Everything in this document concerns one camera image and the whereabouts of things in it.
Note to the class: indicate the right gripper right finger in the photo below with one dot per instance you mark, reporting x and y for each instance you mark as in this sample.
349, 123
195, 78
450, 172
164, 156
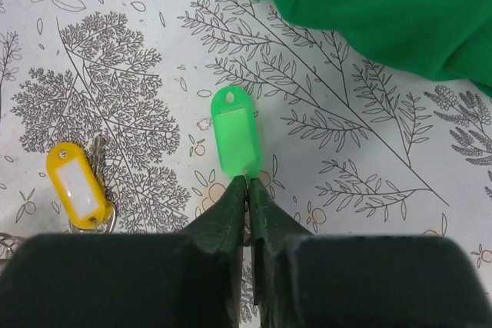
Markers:
307, 280

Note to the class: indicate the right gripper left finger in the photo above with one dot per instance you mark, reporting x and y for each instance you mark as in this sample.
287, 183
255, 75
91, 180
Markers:
190, 278

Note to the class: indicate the green tag key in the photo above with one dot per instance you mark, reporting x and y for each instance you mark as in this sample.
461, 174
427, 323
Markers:
236, 133

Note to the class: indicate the yellow tag key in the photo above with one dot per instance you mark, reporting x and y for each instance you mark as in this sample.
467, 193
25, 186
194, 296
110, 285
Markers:
78, 180

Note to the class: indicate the floral patterned table mat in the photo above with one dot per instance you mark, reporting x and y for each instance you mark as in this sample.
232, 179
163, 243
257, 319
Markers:
350, 146

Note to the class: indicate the crumpled green cloth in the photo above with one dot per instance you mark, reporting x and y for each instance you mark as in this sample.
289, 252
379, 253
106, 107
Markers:
438, 40

